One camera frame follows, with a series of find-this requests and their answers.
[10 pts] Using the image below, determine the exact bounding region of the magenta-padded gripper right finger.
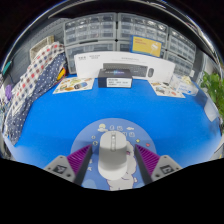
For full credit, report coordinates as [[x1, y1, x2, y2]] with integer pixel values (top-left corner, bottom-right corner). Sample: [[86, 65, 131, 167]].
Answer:
[[133, 143, 184, 185]]

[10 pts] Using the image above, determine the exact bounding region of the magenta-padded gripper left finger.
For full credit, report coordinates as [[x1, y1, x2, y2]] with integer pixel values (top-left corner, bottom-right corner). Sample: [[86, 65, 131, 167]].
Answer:
[[43, 143, 94, 187]]

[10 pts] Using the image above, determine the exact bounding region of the round blue printed mouse pad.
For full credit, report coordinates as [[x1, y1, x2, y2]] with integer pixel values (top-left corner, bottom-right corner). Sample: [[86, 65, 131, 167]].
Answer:
[[69, 117, 158, 192]]

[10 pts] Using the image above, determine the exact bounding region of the navy polka dot cloth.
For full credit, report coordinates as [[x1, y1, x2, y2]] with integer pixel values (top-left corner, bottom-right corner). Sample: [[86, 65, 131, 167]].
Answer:
[[4, 53, 68, 146]]

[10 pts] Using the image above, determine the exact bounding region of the colourful sticker sheet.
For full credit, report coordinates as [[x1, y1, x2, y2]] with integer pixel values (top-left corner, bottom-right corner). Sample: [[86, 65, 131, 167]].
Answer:
[[148, 81, 186, 100], [52, 76, 96, 95]]

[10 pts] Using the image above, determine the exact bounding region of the clear plastic box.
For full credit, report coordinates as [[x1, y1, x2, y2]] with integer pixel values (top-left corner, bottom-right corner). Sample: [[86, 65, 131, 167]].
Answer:
[[169, 73, 200, 96]]

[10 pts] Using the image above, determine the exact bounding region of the purple bag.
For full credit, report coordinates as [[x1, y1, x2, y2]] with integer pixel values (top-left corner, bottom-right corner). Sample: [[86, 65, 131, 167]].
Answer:
[[3, 84, 14, 101]]

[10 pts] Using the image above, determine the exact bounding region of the green potted plant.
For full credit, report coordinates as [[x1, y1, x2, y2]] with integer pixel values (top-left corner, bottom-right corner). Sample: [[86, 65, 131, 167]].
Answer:
[[199, 71, 224, 123]]

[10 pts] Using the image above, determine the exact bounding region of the red blue checkered cloth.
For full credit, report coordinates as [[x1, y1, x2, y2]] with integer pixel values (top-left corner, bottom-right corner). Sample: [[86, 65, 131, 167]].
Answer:
[[11, 41, 66, 116]]

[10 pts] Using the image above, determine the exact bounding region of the small black box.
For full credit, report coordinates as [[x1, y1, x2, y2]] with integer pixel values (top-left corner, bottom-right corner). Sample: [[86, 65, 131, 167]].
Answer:
[[97, 67, 134, 90]]

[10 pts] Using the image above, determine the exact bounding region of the long white keyboard box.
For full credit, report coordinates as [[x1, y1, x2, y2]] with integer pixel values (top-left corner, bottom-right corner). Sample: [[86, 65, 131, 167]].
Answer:
[[73, 50, 176, 84]]

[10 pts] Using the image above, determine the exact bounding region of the white woven basket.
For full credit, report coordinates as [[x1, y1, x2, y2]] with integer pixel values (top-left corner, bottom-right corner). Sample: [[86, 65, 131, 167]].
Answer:
[[28, 35, 55, 61]]

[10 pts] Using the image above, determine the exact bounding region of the yellow and blue box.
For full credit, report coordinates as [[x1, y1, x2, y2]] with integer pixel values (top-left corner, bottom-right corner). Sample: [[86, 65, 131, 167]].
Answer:
[[129, 34, 164, 59]]

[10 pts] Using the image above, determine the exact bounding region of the teal wall holder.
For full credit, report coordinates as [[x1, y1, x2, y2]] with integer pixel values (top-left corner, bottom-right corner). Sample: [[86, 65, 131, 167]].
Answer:
[[1, 60, 12, 76]]

